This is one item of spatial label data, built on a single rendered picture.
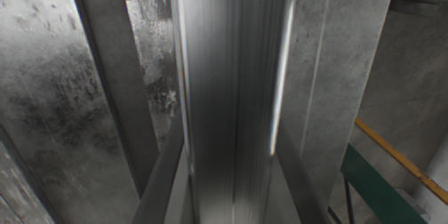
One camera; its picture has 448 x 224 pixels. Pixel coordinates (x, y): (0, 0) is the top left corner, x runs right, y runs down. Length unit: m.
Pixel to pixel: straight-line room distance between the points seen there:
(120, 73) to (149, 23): 0.06
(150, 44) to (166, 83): 0.04
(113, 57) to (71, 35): 0.04
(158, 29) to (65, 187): 0.22
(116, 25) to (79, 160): 0.16
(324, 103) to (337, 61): 0.06
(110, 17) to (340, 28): 0.23
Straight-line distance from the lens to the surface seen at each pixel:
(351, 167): 1.11
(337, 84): 0.32
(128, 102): 0.27
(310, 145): 0.36
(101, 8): 0.24
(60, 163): 0.32
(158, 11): 0.22
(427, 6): 1.23
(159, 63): 0.23
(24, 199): 0.36
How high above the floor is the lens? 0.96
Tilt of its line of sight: 58 degrees down
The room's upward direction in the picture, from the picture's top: 158 degrees clockwise
